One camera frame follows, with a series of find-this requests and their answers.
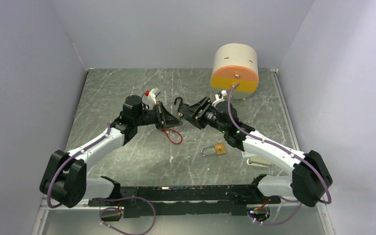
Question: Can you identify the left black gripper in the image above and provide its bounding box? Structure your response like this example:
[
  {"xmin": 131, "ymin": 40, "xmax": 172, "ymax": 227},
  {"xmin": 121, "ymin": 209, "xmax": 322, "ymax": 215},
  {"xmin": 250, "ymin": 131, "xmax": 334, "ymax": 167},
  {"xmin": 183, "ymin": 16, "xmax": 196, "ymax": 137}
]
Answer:
[{"xmin": 134, "ymin": 101, "xmax": 183, "ymax": 130}]

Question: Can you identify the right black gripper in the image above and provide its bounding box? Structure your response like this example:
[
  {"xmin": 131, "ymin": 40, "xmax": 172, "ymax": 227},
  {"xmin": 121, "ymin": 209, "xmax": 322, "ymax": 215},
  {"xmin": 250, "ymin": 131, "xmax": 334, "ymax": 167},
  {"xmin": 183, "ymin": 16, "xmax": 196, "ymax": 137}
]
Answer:
[{"xmin": 180, "ymin": 96, "xmax": 228, "ymax": 134}]

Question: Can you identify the black padlock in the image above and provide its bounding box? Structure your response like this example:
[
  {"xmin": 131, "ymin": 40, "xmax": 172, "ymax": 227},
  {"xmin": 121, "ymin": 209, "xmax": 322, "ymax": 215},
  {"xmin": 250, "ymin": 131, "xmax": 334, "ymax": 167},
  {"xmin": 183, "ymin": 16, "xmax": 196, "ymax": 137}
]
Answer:
[{"xmin": 173, "ymin": 96, "xmax": 189, "ymax": 119}]

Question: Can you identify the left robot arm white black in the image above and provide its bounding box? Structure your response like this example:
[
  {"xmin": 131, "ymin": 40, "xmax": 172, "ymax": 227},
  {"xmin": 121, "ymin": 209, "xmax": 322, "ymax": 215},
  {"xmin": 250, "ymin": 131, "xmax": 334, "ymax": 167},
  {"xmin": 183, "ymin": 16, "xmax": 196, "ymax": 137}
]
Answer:
[{"xmin": 39, "ymin": 95, "xmax": 182, "ymax": 209}]

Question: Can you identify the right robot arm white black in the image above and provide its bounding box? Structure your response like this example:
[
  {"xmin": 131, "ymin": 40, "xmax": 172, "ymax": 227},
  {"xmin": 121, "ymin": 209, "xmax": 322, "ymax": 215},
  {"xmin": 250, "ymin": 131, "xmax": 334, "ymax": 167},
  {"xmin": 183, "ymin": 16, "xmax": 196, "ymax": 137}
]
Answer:
[{"xmin": 178, "ymin": 97, "xmax": 333, "ymax": 207}]

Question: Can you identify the brass padlock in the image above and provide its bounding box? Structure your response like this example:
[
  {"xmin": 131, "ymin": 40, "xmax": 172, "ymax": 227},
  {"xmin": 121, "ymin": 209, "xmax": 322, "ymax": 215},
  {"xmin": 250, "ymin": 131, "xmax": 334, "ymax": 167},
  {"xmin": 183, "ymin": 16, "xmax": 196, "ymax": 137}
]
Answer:
[{"xmin": 200, "ymin": 142, "xmax": 227, "ymax": 157}]

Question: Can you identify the cylindrical drawer box orange yellow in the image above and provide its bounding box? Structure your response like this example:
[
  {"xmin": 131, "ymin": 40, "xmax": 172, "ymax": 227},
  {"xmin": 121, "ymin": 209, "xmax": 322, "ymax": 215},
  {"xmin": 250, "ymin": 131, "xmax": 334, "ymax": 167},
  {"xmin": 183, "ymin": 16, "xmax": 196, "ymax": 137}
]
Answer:
[{"xmin": 210, "ymin": 43, "xmax": 259, "ymax": 100}]

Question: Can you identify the beige white stapler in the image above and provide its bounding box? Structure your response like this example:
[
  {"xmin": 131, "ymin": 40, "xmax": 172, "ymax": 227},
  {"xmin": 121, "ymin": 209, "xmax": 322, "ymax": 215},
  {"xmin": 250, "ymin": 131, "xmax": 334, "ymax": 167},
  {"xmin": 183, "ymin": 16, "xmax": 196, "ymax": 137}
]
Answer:
[{"xmin": 246, "ymin": 156, "xmax": 272, "ymax": 167}]

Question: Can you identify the red cable lock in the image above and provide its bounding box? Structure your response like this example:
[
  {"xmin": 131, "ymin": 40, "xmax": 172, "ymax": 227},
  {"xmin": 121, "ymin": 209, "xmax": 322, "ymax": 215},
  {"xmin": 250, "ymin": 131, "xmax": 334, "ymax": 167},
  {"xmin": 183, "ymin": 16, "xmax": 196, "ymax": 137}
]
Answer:
[{"xmin": 161, "ymin": 128, "xmax": 183, "ymax": 145}]

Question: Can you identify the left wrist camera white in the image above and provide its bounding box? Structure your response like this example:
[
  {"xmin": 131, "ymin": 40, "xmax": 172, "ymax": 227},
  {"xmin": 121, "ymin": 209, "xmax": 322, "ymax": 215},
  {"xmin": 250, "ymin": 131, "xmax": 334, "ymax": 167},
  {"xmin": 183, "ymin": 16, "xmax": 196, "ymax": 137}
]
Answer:
[{"xmin": 144, "ymin": 87, "xmax": 161, "ymax": 106}]

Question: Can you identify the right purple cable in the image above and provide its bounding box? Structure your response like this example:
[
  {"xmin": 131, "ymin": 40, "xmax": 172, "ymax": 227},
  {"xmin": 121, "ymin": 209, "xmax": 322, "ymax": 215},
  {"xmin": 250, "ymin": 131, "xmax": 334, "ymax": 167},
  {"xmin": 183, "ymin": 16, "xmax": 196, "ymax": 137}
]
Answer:
[{"xmin": 227, "ymin": 83, "xmax": 332, "ymax": 205}]

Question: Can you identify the purple cable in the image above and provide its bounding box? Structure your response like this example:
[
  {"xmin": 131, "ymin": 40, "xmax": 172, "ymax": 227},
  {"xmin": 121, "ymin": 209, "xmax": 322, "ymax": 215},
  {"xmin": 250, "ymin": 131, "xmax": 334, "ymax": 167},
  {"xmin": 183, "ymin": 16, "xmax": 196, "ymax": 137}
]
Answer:
[
  {"xmin": 47, "ymin": 122, "xmax": 112, "ymax": 209},
  {"xmin": 227, "ymin": 83, "xmax": 332, "ymax": 205}
]

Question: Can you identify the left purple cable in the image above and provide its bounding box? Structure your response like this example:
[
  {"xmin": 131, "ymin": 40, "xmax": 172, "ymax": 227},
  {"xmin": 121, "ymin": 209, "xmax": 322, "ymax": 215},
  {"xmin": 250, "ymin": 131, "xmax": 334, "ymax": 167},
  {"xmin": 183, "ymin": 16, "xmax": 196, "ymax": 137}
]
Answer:
[{"xmin": 47, "ymin": 122, "xmax": 112, "ymax": 209}]

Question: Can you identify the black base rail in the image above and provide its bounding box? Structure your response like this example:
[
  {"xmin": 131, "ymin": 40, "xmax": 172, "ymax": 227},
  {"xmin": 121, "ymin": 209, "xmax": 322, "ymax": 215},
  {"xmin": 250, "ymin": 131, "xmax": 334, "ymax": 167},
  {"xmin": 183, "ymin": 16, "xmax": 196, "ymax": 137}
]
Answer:
[{"xmin": 89, "ymin": 184, "xmax": 281, "ymax": 218}]

